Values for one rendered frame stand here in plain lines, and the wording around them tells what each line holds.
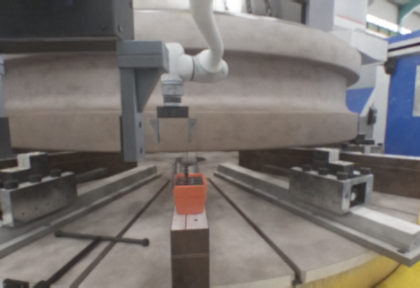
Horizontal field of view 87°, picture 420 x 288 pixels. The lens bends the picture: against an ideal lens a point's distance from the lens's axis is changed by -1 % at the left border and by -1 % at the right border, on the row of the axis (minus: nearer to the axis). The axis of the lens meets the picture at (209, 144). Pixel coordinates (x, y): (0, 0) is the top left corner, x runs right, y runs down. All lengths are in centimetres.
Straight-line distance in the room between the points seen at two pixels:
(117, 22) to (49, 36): 5
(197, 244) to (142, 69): 75
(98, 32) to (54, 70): 190
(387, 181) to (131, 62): 278
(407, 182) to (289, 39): 181
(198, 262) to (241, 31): 136
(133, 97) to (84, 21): 7
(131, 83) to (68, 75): 180
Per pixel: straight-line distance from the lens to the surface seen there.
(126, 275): 134
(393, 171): 284
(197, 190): 91
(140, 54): 21
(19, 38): 25
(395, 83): 617
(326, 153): 183
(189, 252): 90
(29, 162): 187
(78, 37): 22
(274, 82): 188
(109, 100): 176
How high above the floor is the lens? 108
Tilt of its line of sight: 7 degrees down
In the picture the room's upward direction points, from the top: straight up
